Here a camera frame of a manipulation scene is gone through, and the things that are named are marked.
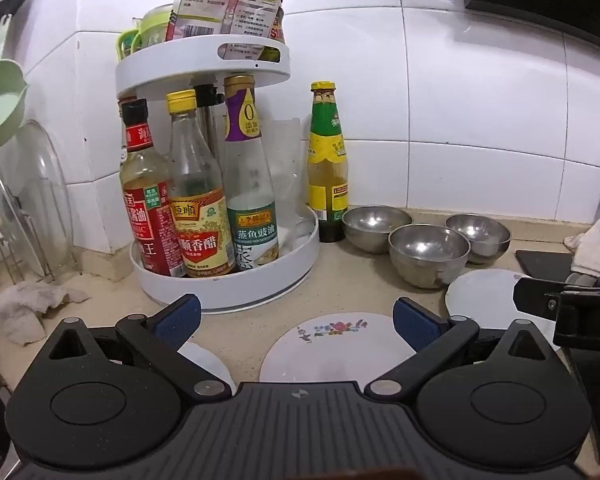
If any pink flower plate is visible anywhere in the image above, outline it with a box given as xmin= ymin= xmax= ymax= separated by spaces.
xmin=445 ymin=269 xmax=559 ymax=350
xmin=178 ymin=341 xmax=237 ymax=394

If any steel bowl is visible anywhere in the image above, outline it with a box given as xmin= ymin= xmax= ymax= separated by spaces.
xmin=445 ymin=214 xmax=512 ymax=266
xmin=342 ymin=205 xmax=413 ymax=255
xmin=388 ymin=223 xmax=471 ymax=289

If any multicolour floral white plate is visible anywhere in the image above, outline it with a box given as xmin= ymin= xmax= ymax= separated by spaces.
xmin=260 ymin=312 xmax=415 ymax=388

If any black stove top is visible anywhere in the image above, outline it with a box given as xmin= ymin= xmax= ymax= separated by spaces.
xmin=515 ymin=249 xmax=572 ymax=282

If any white dish towel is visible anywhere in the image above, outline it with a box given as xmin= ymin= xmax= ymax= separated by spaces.
xmin=564 ymin=219 xmax=600 ymax=278

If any dirty grey rag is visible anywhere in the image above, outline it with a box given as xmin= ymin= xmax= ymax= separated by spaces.
xmin=0 ymin=282 xmax=91 ymax=347

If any yellow cap vinegar bottle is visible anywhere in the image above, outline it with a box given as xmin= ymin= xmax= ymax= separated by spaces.
xmin=166 ymin=90 xmax=236 ymax=278

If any red label soy sauce bottle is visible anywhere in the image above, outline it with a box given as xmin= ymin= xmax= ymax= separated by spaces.
xmin=120 ymin=98 xmax=185 ymax=278

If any purple label fish sauce bottle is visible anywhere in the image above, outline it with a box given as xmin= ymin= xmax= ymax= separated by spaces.
xmin=224 ymin=75 xmax=279 ymax=271

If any glass pot lid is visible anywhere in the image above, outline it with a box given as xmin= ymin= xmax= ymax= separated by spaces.
xmin=0 ymin=120 xmax=74 ymax=281

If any green yellow oyster sauce bottle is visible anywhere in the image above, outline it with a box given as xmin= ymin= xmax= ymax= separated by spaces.
xmin=308 ymin=81 xmax=349 ymax=243

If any dark steel cylinder bottle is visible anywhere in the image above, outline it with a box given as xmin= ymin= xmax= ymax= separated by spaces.
xmin=194 ymin=84 xmax=224 ymax=162

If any clear plastic bag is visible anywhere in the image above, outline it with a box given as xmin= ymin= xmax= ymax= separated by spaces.
xmin=262 ymin=118 xmax=306 ymax=256

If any green plastic ladle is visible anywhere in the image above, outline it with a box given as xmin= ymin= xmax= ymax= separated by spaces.
xmin=0 ymin=60 xmax=29 ymax=147

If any white two-tier rotating rack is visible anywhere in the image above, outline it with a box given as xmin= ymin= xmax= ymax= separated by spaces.
xmin=113 ymin=32 xmax=322 ymax=316

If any green plastic cup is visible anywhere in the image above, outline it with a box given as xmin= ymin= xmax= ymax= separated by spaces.
xmin=116 ymin=4 xmax=172 ymax=61

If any red label sauce jar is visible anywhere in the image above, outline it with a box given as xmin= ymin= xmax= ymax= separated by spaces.
xmin=259 ymin=8 xmax=285 ymax=63

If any wire lid rack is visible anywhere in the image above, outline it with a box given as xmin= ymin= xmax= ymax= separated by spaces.
xmin=0 ymin=214 xmax=54 ymax=283

